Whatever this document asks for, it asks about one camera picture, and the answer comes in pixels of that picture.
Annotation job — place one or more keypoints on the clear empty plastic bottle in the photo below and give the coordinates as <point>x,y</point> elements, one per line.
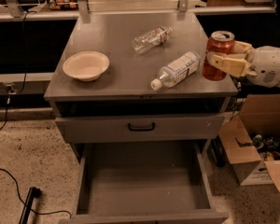
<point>151,39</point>

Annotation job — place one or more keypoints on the grey top drawer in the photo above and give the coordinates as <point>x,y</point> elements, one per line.
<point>115,129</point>

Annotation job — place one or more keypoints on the black bar on floor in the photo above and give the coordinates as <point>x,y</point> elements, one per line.
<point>32,194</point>

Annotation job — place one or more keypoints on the white labelled water bottle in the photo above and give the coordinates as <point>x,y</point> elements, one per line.
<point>176,71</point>

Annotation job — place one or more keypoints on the black drawer handle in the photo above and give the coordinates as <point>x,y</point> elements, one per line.
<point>146,128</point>

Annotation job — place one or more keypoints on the white paper bowl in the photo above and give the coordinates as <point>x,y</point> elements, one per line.
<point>86,66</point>

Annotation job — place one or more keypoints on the red coke can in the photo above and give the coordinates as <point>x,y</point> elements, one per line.
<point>219,41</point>

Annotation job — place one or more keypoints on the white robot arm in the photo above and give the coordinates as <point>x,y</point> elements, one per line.
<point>261,66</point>

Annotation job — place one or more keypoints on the open grey middle drawer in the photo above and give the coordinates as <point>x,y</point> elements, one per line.
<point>143,183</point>

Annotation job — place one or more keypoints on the grey drawer cabinet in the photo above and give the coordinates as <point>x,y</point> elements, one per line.
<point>124,88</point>

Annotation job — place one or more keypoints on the open cardboard box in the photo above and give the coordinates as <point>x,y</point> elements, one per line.
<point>251,141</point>

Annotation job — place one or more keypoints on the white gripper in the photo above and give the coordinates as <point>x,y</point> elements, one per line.
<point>267,66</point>

